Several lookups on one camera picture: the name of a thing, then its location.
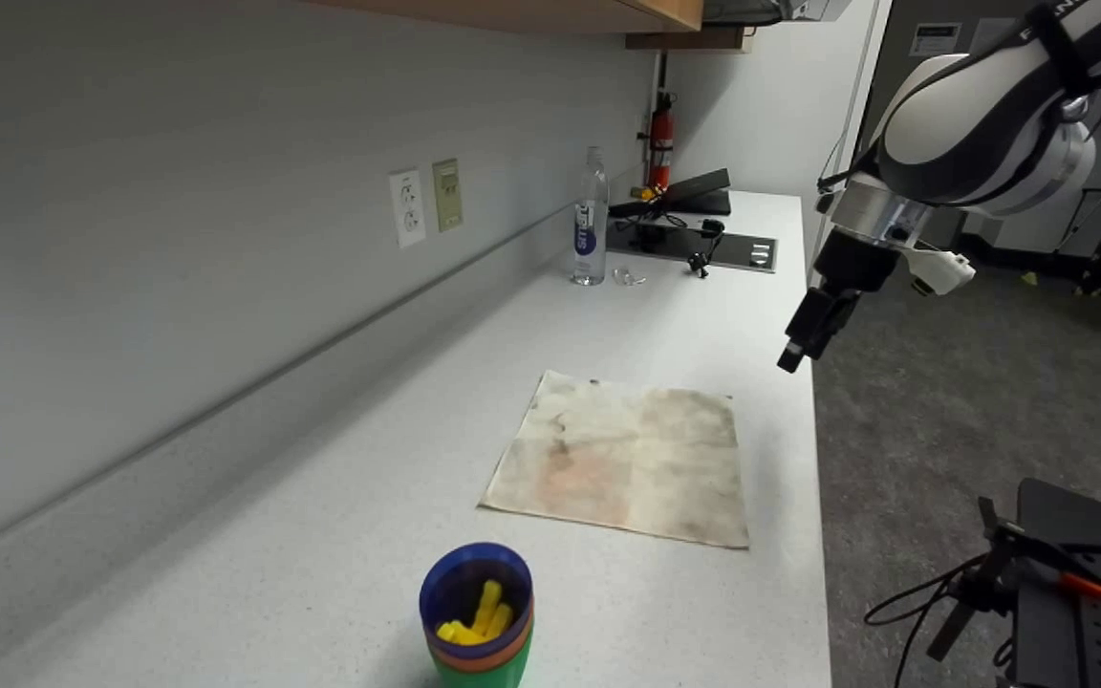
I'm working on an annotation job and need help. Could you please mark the black cable bundle at clamp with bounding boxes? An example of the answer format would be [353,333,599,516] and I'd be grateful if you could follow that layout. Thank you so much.
[859,555,1021,688]

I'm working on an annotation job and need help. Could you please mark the clear plastic water bottle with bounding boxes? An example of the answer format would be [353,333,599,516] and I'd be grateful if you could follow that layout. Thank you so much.
[567,141,612,289]

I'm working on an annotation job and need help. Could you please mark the stained beige cloth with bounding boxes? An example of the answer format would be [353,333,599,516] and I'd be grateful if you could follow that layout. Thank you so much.
[478,368,753,555]

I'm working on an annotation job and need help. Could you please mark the yellow item inside cup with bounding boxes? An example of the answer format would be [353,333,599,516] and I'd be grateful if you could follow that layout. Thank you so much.
[432,576,518,645]

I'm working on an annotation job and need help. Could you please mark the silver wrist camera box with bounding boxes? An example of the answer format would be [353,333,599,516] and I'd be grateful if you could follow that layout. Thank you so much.
[827,173,933,252]

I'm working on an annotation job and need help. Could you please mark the beige wall plate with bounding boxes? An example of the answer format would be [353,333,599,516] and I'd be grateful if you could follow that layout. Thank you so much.
[430,152,468,236]

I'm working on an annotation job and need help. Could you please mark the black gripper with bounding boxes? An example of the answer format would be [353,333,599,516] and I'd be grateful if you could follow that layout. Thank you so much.
[774,231,901,377]

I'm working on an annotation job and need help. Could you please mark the white wall power outlet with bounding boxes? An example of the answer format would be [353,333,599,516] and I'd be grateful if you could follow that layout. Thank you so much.
[388,164,432,252]

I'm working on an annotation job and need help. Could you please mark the red fire extinguisher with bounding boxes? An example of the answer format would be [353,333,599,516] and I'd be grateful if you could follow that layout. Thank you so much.
[640,89,681,201]

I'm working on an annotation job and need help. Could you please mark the wooden upper cabinet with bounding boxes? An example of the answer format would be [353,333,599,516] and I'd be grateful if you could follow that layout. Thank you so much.
[318,0,707,39]

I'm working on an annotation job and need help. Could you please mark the black device on counter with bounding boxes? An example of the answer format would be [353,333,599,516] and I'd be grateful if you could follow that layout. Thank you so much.
[604,213,779,275]

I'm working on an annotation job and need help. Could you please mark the black table with holes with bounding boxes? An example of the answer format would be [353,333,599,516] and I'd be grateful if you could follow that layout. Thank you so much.
[1008,474,1101,688]

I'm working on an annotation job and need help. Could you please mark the small black tripod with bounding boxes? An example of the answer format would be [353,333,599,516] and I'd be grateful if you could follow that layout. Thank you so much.
[681,213,727,283]

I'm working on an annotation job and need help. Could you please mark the stacked blue green cups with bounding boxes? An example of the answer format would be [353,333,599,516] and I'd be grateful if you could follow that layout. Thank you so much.
[418,539,539,688]

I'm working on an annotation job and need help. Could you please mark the black clamp with orange handle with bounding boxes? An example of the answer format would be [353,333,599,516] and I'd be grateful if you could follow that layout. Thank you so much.
[974,494,1101,608]

